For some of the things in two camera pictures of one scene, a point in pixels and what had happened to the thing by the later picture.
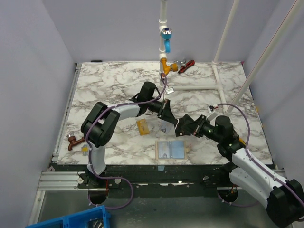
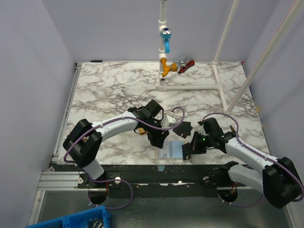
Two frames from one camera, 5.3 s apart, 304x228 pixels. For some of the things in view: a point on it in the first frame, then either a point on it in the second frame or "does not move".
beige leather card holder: x=170 y=149 does not move
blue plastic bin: x=97 y=217 does not move
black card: x=185 y=126 -> x=186 y=151
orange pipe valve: x=167 y=69 does not move
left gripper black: x=166 y=114 -> x=158 y=139
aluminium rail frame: x=55 y=180 does not move
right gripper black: x=199 y=125 -> x=193 y=143
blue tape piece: x=161 y=168 does not move
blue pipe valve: x=166 y=33 does not move
